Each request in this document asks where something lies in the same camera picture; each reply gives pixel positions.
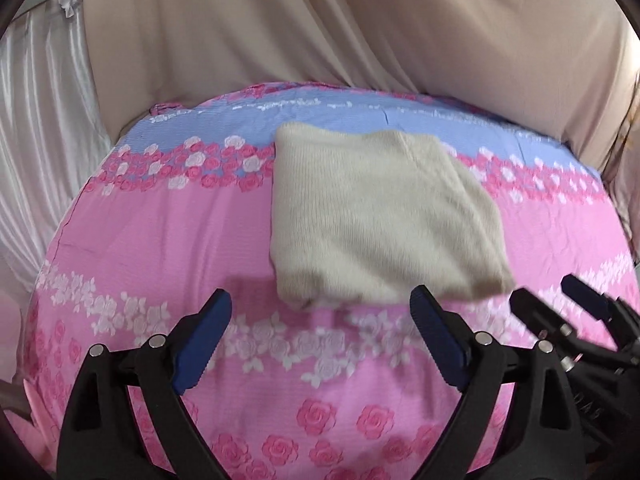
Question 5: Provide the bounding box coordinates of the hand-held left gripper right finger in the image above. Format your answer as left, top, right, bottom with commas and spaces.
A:
409, 285, 587, 480

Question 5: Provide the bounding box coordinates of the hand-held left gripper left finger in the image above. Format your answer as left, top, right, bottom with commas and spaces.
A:
56, 288, 233, 480

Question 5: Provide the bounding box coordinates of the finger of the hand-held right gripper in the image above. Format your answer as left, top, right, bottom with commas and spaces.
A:
509, 287, 583, 361
560, 274, 640, 352

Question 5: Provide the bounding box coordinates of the cream knit cardigan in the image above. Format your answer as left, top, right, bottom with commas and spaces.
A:
269, 121, 517, 311

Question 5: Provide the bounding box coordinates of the pink and blue floral bedsheet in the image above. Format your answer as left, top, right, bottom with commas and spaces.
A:
15, 82, 640, 480

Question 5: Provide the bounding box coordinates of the white satin cloth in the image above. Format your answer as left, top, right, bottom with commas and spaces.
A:
0, 0, 117, 311

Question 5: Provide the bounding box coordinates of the beige curtain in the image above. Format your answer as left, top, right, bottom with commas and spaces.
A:
82, 0, 640, 196

